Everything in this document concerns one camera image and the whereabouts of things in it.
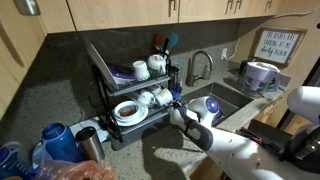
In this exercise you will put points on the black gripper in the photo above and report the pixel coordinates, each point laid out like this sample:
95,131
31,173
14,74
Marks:
176,107

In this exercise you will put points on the white ceramic mug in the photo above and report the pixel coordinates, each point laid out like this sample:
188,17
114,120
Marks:
164,96
146,98

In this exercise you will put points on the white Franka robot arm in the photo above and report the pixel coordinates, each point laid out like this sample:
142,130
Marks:
240,153

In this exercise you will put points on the blue dish soap bottle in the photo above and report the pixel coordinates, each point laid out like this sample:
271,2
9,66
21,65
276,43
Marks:
177,90

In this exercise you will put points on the white mug blue interior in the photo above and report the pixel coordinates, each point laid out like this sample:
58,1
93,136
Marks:
154,89

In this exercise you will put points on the white mug with print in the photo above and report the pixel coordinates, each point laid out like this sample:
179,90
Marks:
156,63

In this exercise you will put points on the black two-tier dish rack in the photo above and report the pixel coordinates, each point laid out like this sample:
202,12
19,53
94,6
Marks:
133,85

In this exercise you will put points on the black utensil holder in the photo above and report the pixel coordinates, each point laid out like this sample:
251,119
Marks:
173,78

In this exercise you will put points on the steel kitchen faucet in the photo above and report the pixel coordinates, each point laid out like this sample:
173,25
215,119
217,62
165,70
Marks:
196,66

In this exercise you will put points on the white bowl with red food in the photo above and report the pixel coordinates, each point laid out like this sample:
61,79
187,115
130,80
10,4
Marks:
127,109

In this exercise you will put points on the small white cup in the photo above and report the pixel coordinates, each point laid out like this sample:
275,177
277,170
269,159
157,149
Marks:
141,69

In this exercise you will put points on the stainless steel sink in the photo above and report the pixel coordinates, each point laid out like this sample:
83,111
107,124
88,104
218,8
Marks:
230,95

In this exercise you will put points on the black spatula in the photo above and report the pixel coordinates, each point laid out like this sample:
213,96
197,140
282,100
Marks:
165,46

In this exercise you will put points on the purple bowl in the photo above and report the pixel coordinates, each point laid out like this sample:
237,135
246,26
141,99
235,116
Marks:
121,71

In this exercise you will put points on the teal blue spatula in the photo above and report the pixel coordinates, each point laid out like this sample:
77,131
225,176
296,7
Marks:
172,40

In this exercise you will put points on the red spatula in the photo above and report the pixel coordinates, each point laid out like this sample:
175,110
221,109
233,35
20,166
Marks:
158,41

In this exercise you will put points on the large white plate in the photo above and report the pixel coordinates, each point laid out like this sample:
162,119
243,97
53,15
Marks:
100,65

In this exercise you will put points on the water filter pitcher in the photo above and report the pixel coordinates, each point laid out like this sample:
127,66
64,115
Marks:
260,78

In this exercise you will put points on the wooden base cabinet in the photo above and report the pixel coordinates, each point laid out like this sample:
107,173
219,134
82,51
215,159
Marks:
266,111

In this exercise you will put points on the stainless steel tumbler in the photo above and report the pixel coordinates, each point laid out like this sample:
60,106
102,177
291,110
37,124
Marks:
90,143

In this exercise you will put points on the wooden upper cabinets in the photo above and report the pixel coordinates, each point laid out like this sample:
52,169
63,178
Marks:
126,13

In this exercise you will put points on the pink plastic bag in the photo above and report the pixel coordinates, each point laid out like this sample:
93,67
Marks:
76,170

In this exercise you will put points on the framed text sign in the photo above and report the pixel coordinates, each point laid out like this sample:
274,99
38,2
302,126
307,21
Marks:
278,46

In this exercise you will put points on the blue water bottle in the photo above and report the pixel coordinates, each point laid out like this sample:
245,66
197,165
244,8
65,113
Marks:
61,143

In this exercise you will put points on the blue plastic pitcher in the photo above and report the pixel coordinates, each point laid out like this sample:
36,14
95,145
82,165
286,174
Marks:
11,163

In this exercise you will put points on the grey metal fixture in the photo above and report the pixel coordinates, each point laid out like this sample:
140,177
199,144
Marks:
27,6

